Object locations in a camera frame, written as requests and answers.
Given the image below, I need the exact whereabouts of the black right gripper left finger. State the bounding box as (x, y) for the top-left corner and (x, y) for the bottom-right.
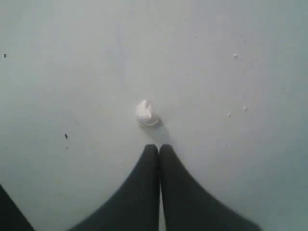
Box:
(72, 144), (160, 231)

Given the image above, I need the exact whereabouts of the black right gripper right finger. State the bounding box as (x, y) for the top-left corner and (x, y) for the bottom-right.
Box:
(159, 144), (260, 231)

